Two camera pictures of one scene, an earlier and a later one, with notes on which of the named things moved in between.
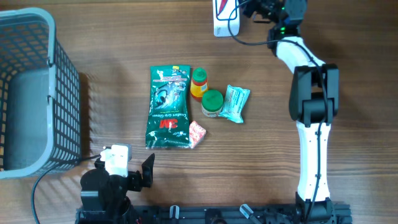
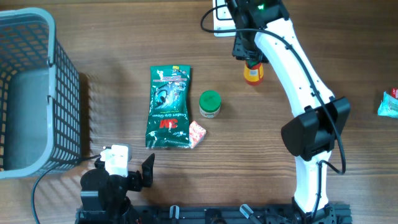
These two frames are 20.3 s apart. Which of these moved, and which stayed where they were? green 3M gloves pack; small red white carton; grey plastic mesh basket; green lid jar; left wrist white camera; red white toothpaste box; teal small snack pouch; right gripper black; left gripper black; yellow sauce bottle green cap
Moved: right gripper black; red white toothpaste box; yellow sauce bottle green cap; teal small snack pouch
Stayed: left wrist white camera; green 3M gloves pack; green lid jar; grey plastic mesh basket; left gripper black; small red white carton
